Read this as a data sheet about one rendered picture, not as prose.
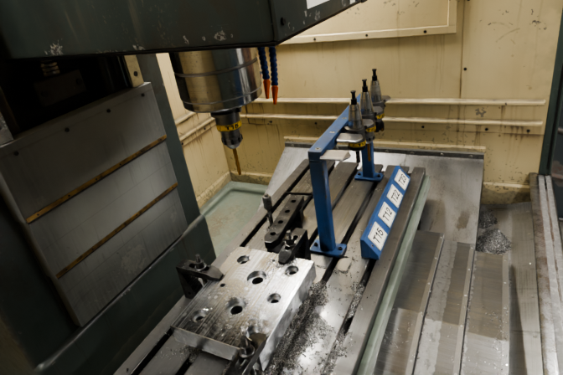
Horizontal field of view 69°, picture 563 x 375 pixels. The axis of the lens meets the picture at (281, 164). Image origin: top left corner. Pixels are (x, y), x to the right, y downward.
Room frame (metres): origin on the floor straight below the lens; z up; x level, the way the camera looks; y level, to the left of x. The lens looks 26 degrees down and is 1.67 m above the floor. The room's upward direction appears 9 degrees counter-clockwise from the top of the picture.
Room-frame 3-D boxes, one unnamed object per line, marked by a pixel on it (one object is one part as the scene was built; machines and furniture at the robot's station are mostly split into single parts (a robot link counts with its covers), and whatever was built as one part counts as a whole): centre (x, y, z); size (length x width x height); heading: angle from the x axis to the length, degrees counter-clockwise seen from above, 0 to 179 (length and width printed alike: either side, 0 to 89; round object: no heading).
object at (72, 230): (1.01, 0.48, 1.16); 0.48 x 0.05 x 0.51; 150
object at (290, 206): (1.08, 0.02, 0.93); 0.26 x 0.05 x 0.06; 155
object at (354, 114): (1.08, -0.23, 1.26); 0.04 x 0.04 x 0.07
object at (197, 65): (0.79, 0.09, 1.51); 0.16 x 0.16 x 0.12
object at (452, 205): (1.35, -0.24, 0.75); 0.89 x 0.70 x 0.26; 60
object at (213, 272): (0.84, 0.25, 0.97); 0.13 x 0.03 x 0.15; 60
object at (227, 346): (0.75, 0.13, 0.97); 0.29 x 0.23 x 0.05; 150
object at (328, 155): (0.93, -0.14, 1.21); 0.07 x 0.05 x 0.01; 60
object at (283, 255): (0.88, 0.01, 0.97); 0.13 x 0.03 x 0.15; 150
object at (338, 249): (0.96, -0.09, 1.05); 0.10 x 0.05 x 0.30; 60
